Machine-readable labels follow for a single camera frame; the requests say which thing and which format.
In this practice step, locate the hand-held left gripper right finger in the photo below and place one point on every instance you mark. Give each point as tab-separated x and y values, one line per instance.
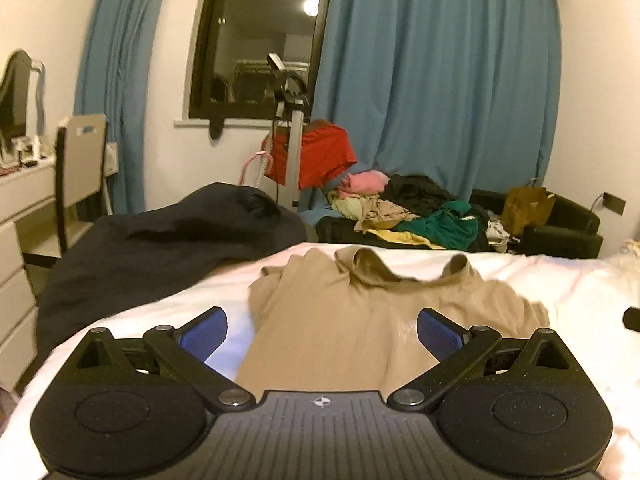
439	332

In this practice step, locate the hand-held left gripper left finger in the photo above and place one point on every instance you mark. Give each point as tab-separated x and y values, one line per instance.
205	334

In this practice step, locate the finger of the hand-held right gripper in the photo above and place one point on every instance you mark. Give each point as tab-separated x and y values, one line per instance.
633	320

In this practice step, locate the beige shirt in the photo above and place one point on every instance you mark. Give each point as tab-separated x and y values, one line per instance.
340	330

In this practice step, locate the black clothes heap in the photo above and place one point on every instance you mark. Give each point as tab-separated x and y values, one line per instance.
420	192

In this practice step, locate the white bed sheet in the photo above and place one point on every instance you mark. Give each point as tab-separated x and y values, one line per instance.
575	285

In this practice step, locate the black cloth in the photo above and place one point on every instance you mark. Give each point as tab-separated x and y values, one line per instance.
150	250

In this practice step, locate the yellow cloth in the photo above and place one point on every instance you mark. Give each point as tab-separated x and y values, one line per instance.
395	237

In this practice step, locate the white patterned cloth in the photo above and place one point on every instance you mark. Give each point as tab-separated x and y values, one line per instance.
496	235

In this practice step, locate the black sofa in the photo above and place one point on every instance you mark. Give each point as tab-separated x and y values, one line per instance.
560	232

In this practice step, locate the tan cloth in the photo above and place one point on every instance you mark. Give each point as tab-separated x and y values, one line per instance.
385	212

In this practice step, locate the brown paper bag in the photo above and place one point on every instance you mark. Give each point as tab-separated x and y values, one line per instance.
527	207

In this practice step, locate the light green cloth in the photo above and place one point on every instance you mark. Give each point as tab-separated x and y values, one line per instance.
347	206

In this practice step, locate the pink cloth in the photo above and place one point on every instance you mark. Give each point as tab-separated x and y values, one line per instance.
362	182

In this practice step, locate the black hanging object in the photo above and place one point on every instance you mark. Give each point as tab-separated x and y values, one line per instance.
216	130

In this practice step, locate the beige chair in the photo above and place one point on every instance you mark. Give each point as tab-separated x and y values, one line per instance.
82	170

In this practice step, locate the white dresser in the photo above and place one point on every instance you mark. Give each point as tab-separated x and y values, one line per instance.
20	240

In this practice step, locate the red shorts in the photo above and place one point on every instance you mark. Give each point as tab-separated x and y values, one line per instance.
325	152

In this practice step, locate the blue curtain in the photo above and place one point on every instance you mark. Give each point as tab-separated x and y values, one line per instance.
120	60
440	85

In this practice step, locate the vanity mirror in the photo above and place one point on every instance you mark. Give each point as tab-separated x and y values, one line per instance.
17	95

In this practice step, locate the dark framed window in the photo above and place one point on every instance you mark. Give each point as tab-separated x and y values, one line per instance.
260	35

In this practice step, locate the black wall socket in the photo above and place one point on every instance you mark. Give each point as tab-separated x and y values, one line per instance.
614	203

